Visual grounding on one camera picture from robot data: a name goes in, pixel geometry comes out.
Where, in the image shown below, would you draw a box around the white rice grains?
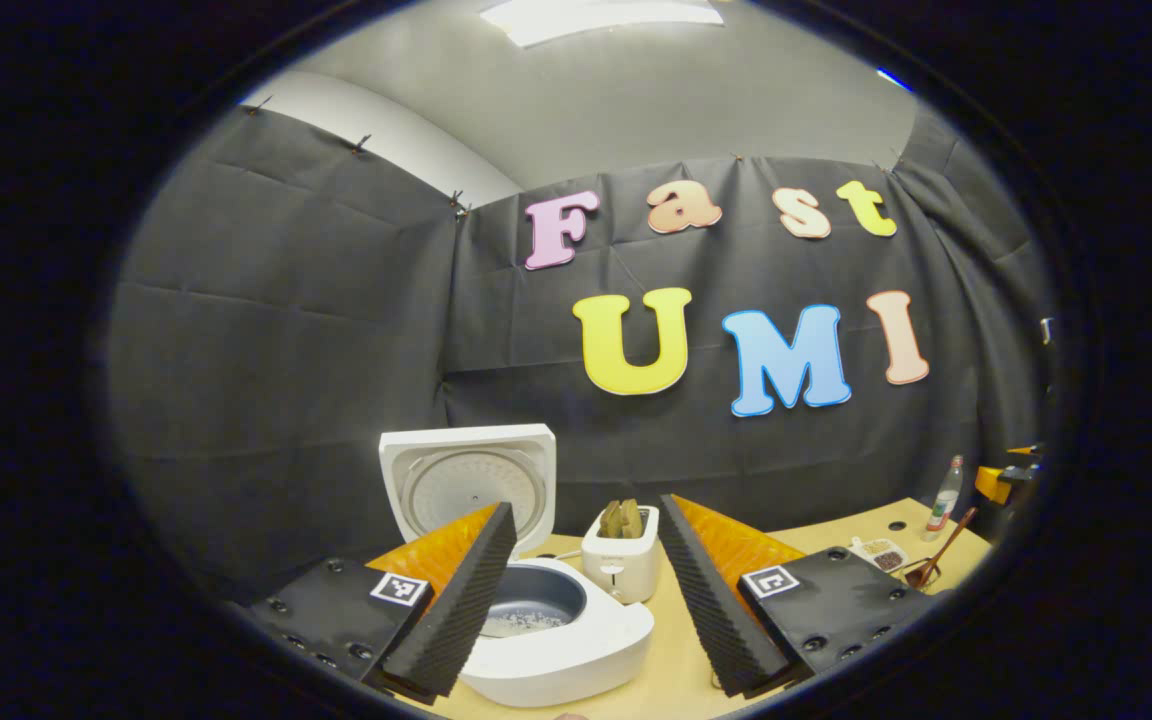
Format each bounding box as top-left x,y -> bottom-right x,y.
489,610 -> 569,639

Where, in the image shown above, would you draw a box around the black backdrop cloth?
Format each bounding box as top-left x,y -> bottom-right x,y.
106,100 -> 1057,601

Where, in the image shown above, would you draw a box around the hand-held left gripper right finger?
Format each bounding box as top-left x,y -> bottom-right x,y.
656,493 -> 937,701

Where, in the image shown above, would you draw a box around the white toaster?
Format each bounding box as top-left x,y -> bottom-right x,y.
581,505 -> 661,604

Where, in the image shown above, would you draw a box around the white divided bean dish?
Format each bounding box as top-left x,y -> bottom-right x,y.
848,537 -> 909,576

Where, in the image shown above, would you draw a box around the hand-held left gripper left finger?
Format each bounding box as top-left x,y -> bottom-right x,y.
248,500 -> 518,706

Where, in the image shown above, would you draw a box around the clear plastic water bottle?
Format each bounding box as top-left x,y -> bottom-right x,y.
921,455 -> 965,543

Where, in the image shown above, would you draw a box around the brown wooden spoon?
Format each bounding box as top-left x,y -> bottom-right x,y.
904,507 -> 979,589

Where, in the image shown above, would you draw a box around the white rice cooker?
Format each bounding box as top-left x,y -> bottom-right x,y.
379,424 -> 655,708

